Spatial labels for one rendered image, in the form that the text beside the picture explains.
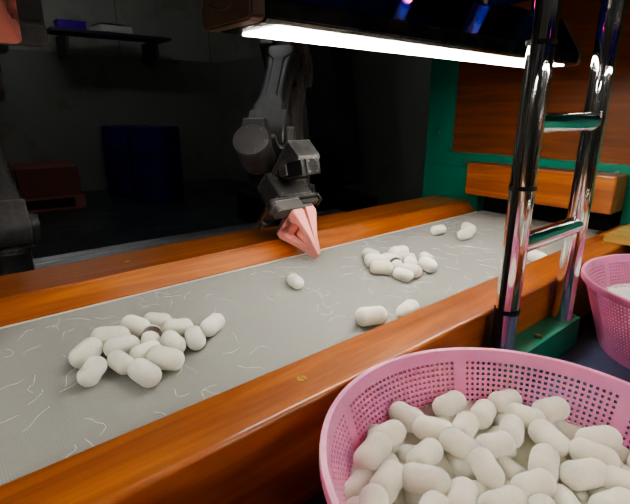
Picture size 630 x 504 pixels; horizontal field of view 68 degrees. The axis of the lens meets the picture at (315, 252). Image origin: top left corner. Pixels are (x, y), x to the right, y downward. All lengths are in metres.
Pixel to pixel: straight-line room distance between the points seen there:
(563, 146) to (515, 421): 0.77
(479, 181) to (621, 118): 0.28
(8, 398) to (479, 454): 0.38
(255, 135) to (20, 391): 0.46
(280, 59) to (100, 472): 0.79
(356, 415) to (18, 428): 0.26
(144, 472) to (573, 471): 0.28
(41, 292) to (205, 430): 0.36
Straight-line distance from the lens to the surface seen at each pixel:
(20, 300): 0.65
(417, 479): 0.35
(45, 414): 0.45
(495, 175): 1.08
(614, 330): 0.67
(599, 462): 0.40
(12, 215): 0.89
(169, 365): 0.46
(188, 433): 0.35
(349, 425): 0.37
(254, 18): 0.41
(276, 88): 0.90
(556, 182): 1.03
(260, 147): 0.73
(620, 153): 1.06
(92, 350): 0.50
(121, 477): 0.33
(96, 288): 0.66
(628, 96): 1.06
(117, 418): 0.42
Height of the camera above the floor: 0.97
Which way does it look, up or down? 17 degrees down
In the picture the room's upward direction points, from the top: straight up
